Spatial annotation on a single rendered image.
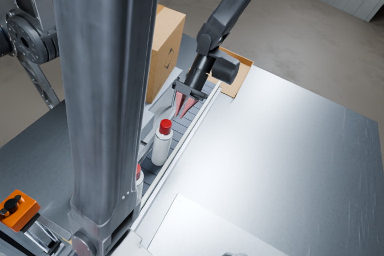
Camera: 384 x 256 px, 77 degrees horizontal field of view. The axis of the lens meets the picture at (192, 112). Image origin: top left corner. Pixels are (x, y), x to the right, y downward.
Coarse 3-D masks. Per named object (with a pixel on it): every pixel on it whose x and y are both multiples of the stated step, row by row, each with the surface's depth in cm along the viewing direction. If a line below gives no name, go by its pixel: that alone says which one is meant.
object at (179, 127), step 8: (208, 88) 110; (200, 104) 102; (192, 112) 99; (176, 120) 94; (184, 120) 95; (192, 120) 96; (176, 128) 92; (184, 128) 93; (176, 136) 89; (176, 144) 87; (152, 152) 83; (144, 160) 80; (144, 168) 79; (152, 168) 79; (160, 168) 80; (144, 176) 77; (152, 176) 77; (144, 184) 75; (144, 192) 74; (152, 192) 74
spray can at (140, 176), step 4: (140, 168) 57; (140, 172) 57; (136, 176) 56; (140, 176) 59; (136, 180) 58; (140, 180) 59; (140, 184) 59; (140, 188) 61; (140, 192) 63; (140, 196) 66
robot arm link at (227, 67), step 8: (200, 40) 63; (208, 40) 62; (200, 48) 64; (208, 48) 63; (216, 48) 69; (216, 56) 65; (224, 56) 66; (216, 64) 66; (224, 64) 65; (232, 64) 64; (216, 72) 66; (224, 72) 65; (232, 72) 65; (224, 80) 66; (232, 80) 67
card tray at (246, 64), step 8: (232, 56) 136; (240, 56) 134; (240, 64) 135; (248, 64) 135; (240, 72) 131; (248, 72) 126; (208, 80) 121; (216, 80) 122; (240, 80) 126; (224, 88) 119; (232, 88) 121; (240, 88) 121; (232, 96) 117
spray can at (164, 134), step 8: (168, 120) 67; (160, 128) 67; (168, 128) 66; (160, 136) 68; (168, 136) 69; (160, 144) 70; (168, 144) 71; (160, 152) 73; (168, 152) 76; (152, 160) 79; (160, 160) 77
